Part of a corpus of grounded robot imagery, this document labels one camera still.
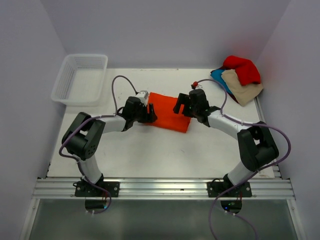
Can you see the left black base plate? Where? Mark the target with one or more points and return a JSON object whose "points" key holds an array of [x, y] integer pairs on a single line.
{"points": [[84, 189]]}

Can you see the red t shirt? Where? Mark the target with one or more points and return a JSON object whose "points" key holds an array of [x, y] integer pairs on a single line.
{"points": [[245, 69]]}

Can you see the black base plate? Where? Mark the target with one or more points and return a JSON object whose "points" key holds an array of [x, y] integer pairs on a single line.
{"points": [[84, 189], [217, 186]]}

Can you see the white plastic basket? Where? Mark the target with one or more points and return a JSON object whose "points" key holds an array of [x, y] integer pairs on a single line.
{"points": [[80, 80]]}

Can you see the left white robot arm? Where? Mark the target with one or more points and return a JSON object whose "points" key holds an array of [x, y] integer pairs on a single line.
{"points": [[82, 138]]}

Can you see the beige t shirt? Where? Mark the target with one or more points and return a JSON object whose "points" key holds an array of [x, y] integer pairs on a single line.
{"points": [[243, 93]]}

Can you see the blue t shirt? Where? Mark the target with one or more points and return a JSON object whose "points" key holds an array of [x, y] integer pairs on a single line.
{"points": [[217, 76]]}

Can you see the aluminium rail frame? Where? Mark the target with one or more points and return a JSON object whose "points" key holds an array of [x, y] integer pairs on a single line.
{"points": [[164, 189]]}

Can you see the orange t shirt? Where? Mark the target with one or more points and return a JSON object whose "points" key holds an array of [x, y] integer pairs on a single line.
{"points": [[166, 118]]}

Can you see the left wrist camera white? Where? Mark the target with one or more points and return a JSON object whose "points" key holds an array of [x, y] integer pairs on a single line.
{"points": [[143, 97]]}

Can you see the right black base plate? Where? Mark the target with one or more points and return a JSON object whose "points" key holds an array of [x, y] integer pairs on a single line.
{"points": [[217, 186]]}

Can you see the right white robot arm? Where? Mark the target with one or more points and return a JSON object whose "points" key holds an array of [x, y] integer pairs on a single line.
{"points": [[257, 147]]}

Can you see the dark maroon t shirt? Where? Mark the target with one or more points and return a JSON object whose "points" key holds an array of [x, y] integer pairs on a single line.
{"points": [[233, 97]]}

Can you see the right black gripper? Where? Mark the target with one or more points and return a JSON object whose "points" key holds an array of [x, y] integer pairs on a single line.
{"points": [[187, 107]]}

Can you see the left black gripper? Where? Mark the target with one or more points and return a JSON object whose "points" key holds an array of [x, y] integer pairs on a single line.
{"points": [[146, 114]]}

